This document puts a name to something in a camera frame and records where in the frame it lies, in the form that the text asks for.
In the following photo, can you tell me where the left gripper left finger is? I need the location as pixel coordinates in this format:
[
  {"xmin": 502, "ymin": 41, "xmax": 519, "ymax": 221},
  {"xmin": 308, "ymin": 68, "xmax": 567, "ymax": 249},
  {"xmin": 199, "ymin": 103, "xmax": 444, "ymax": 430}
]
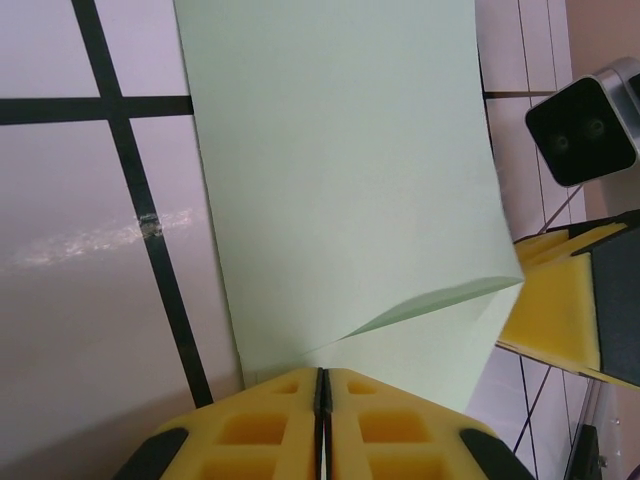
[{"xmin": 112, "ymin": 367, "xmax": 324, "ymax": 480}]

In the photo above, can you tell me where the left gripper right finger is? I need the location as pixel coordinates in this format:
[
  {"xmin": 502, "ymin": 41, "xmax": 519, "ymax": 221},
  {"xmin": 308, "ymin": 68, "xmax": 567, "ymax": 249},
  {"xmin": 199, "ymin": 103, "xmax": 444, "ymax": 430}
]
[{"xmin": 322, "ymin": 367, "xmax": 531, "ymax": 480}]

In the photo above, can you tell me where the light green cloth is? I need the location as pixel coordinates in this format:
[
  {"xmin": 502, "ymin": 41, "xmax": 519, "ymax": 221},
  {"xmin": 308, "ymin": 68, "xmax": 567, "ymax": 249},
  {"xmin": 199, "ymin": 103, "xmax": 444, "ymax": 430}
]
[{"xmin": 173, "ymin": 0, "xmax": 525, "ymax": 416}]

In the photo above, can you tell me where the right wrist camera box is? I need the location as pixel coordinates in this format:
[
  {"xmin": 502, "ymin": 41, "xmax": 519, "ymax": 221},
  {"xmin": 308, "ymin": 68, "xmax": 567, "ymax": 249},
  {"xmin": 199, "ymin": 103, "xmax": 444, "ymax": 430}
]
[{"xmin": 524, "ymin": 57, "xmax": 640, "ymax": 189}]

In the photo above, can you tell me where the aluminium side rail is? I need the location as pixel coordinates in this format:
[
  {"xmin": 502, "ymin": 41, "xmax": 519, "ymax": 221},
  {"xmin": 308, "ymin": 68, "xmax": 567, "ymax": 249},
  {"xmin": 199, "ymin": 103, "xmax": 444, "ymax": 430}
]
[{"xmin": 567, "ymin": 382, "xmax": 640, "ymax": 480}]

